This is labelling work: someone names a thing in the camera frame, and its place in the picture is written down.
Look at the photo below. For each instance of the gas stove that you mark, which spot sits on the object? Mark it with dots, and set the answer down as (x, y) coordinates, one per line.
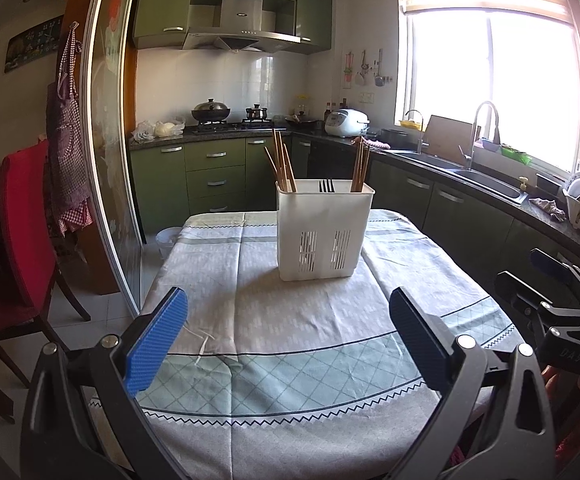
(240, 126)

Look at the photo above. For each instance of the wall-hung kitchen tools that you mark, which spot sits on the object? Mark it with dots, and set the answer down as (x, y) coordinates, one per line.
(365, 70)

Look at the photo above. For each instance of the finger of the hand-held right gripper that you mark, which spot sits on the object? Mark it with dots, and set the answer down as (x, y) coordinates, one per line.
(517, 295)
(550, 264)

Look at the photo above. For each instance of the kitchen window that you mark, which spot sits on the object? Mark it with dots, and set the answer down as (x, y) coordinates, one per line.
(495, 85)

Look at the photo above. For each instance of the white wall outlet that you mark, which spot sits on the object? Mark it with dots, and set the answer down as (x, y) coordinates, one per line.
(366, 97)

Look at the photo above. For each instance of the white plastic bin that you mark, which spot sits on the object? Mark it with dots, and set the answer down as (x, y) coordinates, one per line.
(168, 242)

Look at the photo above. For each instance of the dark kitchen countertop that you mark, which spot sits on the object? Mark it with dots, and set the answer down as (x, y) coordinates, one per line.
(535, 210)

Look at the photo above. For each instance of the tall chrome faucet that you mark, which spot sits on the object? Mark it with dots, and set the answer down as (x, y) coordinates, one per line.
(470, 150)

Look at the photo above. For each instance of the steel range hood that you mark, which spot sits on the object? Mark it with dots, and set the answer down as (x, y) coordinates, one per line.
(240, 40)

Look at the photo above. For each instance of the white plastic bags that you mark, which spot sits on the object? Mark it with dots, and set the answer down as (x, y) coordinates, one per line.
(159, 130)

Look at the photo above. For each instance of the thin light wooden chopstick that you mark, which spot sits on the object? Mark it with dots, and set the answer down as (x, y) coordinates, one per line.
(273, 170)

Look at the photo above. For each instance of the pink checkered cloth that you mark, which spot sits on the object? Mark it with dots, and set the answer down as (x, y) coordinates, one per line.
(372, 143)

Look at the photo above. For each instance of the grey rag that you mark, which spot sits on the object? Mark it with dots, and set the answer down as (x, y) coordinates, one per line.
(547, 208)

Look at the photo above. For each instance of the white plastic utensil holder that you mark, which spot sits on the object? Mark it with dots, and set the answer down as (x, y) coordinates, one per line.
(320, 220)

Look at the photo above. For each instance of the green base cabinets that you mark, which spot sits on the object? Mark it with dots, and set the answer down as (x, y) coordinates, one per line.
(159, 185)

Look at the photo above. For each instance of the seasoning bottles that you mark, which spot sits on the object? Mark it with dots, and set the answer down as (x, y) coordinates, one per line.
(327, 110)

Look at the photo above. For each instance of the glass sliding door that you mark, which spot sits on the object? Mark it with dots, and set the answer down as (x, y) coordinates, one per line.
(114, 160)

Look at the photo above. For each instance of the small black pot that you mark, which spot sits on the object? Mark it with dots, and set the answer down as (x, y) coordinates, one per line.
(257, 112)

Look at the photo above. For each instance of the white rice cooker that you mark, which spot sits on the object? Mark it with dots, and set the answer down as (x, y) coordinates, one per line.
(345, 122)

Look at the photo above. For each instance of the green wall cabinets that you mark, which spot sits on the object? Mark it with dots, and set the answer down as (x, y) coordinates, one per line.
(162, 5)

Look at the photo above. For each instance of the steel kitchen sink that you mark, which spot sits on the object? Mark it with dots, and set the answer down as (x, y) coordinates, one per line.
(485, 182)

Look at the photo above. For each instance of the black frying pan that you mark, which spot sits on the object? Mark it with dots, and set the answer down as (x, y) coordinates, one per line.
(302, 121)

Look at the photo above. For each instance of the black fork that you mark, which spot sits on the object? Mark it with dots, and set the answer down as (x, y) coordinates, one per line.
(327, 186)

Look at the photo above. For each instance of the yellow sponge holder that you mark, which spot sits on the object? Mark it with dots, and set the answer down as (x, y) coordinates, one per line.
(412, 124)

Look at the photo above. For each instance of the grey green patterned tablecloth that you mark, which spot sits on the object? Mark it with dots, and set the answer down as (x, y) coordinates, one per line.
(270, 320)

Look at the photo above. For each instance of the black wok with lid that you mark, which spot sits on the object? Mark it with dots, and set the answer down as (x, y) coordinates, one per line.
(211, 111)

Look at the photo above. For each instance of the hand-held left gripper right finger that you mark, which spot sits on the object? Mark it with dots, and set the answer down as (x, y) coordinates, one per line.
(415, 340)

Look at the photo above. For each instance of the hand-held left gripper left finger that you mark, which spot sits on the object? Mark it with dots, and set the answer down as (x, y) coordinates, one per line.
(154, 345)

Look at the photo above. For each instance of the small chrome faucet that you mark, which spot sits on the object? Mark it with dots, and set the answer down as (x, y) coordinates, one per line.
(420, 135)

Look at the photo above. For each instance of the red covered wooden chair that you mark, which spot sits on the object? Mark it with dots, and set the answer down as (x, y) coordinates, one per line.
(19, 220)

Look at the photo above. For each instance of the green plastic containers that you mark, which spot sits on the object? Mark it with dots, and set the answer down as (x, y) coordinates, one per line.
(512, 152)

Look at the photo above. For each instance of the wooden cutting board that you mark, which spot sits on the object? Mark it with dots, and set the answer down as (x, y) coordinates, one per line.
(447, 140)

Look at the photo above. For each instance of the checkered apron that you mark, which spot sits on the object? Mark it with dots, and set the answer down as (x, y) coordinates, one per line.
(67, 160)

